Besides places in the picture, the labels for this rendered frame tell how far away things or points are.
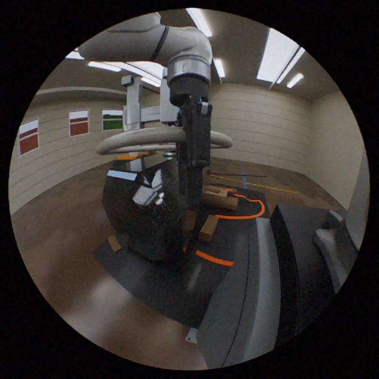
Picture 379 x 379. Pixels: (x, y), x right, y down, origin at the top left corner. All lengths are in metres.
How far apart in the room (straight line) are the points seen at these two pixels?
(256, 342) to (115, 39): 0.47
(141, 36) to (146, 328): 1.24
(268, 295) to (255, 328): 0.06
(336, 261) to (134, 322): 1.06
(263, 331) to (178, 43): 0.46
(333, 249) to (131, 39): 0.46
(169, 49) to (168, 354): 1.29
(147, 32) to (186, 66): 0.11
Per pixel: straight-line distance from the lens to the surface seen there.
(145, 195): 0.59
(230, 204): 1.69
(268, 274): 0.23
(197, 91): 0.22
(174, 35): 0.28
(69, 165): 6.72
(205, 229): 1.19
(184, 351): 1.03
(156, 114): 1.75
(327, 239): 0.26
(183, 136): 0.21
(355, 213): 0.23
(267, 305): 0.22
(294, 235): 0.24
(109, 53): 0.28
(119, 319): 1.11
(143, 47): 0.27
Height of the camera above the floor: 0.98
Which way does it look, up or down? 26 degrees down
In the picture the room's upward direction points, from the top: straight up
